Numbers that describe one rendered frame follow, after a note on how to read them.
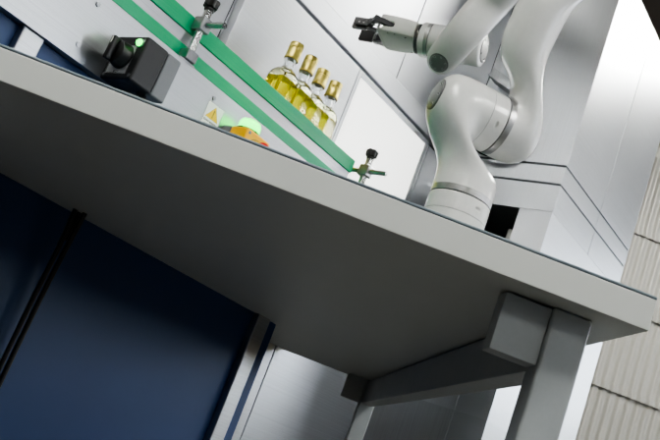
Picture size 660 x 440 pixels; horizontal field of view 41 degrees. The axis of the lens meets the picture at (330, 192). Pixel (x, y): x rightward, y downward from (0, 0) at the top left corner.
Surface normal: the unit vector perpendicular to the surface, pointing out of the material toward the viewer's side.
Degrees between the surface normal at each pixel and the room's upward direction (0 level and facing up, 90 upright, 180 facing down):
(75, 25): 90
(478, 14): 100
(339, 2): 90
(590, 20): 90
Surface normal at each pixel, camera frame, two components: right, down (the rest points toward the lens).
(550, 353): 0.08, -0.26
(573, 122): -0.52, -0.43
